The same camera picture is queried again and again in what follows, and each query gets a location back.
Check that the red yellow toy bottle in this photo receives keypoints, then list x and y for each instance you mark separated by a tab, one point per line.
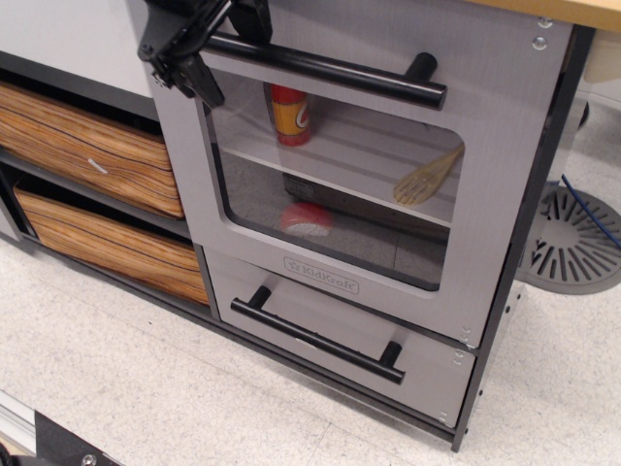
291	115

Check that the black oven door handle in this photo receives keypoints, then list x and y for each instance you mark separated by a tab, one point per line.
413	90

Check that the upper wood-grain storage bin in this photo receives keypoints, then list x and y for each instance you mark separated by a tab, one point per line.
111	157

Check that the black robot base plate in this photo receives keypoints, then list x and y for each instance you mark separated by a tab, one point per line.
58	446

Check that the wooden slotted spatula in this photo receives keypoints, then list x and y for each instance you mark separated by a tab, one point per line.
421	184

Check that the light wooden countertop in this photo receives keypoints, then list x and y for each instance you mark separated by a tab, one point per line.
599	14

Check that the black toy kitchen frame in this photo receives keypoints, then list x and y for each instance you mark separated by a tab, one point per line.
77	194

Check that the grey slotted chair base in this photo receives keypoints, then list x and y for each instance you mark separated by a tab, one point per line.
575	245

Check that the black drawer handle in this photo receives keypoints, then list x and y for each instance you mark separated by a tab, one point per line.
382	367

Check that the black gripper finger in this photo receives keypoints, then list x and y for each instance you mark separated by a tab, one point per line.
201	82
252	20

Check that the grey oven shelf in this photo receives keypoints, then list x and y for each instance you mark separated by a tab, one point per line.
351	149

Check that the lower wood-grain storage bin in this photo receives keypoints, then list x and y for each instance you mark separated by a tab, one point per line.
163	263

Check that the wood-grain storage bin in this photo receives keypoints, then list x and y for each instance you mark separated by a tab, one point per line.
111	157
163	263

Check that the red white toy food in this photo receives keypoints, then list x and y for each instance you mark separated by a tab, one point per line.
305	219

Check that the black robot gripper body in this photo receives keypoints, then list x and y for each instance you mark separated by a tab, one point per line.
175	33

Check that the grey toy oven door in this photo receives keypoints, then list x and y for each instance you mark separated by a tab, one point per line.
501	69

